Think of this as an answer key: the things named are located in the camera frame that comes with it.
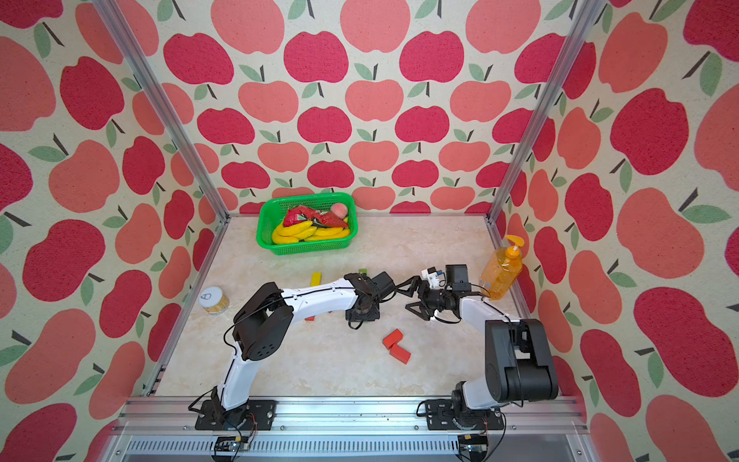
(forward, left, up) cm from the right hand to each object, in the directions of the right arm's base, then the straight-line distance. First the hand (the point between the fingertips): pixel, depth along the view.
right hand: (402, 303), depth 87 cm
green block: (+15, +14, -6) cm, 22 cm away
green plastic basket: (+34, +53, +2) cm, 63 cm away
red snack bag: (+32, +39, +4) cm, 50 cm away
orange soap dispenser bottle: (+10, -29, +8) cm, 31 cm away
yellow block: (+10, +31, -7) cm, 33 cm away
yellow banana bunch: (+25, +37, +2) cm, 44 cm away
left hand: (-4, +9, -7) cm, 12 cm away
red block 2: (-13, 0, -7) cm, 15 cm away
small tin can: (-4, +60, -2) cm, 60 cm away
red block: (-9, +3, -6) cm, 12 cm away
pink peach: (+40, +26, 0) cm, 48 cm away
